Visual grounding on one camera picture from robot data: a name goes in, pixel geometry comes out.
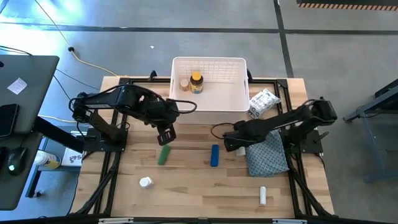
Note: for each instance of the silver metal bracket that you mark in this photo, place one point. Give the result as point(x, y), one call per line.
point(115, 221)
point(289, 221)

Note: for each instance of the blue patterned cloth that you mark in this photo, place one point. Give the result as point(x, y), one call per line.
point(267, 158)

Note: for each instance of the small white gauze roll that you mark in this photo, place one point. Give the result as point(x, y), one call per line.
point(263, 195)

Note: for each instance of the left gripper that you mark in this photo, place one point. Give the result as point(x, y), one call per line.
point(164, 113)

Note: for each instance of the white sticky note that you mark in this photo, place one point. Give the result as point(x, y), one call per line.
point(17, 86)

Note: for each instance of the white printed supply packet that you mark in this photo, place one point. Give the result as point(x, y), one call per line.
point(262, 101)

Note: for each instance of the blue bandage roll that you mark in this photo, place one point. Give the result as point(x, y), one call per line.
point(214, 155)

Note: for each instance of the white plastic basket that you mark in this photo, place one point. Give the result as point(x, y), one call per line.
point(217, 96)

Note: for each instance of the grey desk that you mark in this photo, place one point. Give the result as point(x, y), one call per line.
point(34, 74)

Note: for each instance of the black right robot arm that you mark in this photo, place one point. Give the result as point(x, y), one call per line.
point(289, 118)

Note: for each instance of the green bandage roll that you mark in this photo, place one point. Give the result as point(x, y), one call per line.
point(164, 155)

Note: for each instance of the grey-blue metal cart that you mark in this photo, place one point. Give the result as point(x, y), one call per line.
point(382, 99)

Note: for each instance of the black computer mouse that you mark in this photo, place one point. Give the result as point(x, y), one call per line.
point(17, 158)

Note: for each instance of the white plastic bottle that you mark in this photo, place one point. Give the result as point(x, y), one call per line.
point(145, 182)

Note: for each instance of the amber bottle yellow cap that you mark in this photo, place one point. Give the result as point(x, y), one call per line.
point(196, 84)

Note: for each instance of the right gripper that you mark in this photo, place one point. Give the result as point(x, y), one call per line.
point(245, 129)

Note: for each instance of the white printed box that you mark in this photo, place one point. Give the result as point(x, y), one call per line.
point(72, 158)

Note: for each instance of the orange vial white cap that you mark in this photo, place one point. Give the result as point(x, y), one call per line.
point(184, 84)

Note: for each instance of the black aluminium table frame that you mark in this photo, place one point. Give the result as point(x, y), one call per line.
point(143, 80)

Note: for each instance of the hazard striped floor mat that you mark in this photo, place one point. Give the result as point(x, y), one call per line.
point(342, 5)

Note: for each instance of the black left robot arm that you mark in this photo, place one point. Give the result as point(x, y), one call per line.
point(124, 98)

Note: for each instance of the white and yellow bottle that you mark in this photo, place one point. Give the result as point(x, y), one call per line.
point(46, 158)

